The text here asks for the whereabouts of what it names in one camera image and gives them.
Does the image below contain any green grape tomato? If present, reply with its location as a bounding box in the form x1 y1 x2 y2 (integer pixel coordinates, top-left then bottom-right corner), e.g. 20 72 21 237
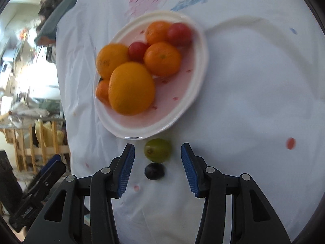
144 138 172 164

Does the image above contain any red cherry tomato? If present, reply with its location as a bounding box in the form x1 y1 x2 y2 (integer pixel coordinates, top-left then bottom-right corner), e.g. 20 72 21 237
128 41 149 63
167 23 192 47

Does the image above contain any white cartoon bed sheet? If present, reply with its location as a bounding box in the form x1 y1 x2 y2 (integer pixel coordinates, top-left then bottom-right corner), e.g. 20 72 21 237
56 0 324 243

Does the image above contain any small mandarin left edge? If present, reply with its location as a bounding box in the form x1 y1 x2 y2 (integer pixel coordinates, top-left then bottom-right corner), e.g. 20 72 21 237
95 79 110 106

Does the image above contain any large orange lower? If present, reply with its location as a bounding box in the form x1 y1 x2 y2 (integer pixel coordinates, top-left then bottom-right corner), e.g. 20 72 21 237
108 62 155 116

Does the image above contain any large orange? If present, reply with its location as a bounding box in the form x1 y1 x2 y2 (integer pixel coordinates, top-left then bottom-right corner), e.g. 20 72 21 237
108 62 155 116
96 43 130 80

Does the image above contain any white pink plate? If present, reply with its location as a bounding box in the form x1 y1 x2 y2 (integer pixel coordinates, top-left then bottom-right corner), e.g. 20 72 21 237
92 10 209 141

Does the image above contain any large orange upper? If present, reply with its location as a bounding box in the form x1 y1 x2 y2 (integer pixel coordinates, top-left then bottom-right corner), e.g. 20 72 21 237
96 43 130 80

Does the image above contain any red cherry tomato in plate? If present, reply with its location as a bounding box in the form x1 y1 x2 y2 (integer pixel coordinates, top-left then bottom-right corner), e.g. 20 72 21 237
128 41 149 63

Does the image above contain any small mandarin middle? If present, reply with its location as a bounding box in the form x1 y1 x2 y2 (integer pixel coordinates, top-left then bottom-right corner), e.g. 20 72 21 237
144 42 182 78

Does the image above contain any small mandarin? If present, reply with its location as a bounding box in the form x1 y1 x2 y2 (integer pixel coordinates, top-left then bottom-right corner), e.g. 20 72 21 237
145 21 171 45
144 42 182 78

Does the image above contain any teal orange folded blanket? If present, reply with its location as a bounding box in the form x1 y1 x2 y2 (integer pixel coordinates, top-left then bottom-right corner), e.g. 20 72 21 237
34 0 77 46

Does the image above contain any small mandarin far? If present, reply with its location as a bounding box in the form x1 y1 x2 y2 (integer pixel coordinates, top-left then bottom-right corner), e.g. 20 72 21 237
145 21 171 45

